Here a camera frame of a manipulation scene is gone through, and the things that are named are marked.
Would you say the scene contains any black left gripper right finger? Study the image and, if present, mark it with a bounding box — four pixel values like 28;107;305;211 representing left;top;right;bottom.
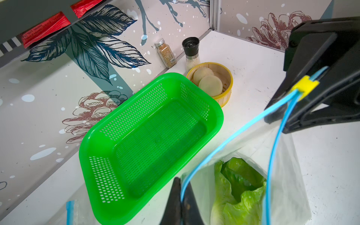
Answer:
184;184;204;225

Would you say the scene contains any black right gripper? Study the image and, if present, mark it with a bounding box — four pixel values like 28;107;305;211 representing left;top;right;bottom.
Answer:
263;16;360;134

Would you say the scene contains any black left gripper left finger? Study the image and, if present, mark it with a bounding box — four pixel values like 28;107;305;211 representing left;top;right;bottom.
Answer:
160;177;182;225

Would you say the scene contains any small chinese cabbage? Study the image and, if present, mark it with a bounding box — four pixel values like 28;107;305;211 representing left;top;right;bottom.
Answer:
211;157;266;225

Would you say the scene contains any clear zipper bag blue seal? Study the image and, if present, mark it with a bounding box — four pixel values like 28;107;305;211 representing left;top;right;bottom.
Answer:
46;184;97;225

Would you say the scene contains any red cassava chips bag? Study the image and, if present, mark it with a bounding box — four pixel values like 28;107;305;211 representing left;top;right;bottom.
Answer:
21;0;102;48

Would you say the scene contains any green plastic basket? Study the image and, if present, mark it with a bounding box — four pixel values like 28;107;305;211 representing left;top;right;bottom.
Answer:
79;73;224;225

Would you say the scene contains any white bun front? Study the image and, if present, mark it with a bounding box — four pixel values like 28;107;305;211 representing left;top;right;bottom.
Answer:
198;76;223;97

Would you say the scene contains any white bun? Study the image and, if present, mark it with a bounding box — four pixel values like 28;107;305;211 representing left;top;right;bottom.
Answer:
198;76;223;97
193;67;214;86

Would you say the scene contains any white bun back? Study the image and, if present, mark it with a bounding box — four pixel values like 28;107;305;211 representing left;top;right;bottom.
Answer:
193;67;214;86

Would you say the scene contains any black top pepper grinder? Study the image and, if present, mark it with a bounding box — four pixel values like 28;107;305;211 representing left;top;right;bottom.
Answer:
182;37;200;72

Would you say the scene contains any glass spice shaker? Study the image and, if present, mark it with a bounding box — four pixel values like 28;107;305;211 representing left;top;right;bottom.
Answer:
155;38;177;68

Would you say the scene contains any black hanging wall basket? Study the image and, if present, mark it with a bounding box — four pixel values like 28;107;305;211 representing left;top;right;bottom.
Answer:
1;1;110;67

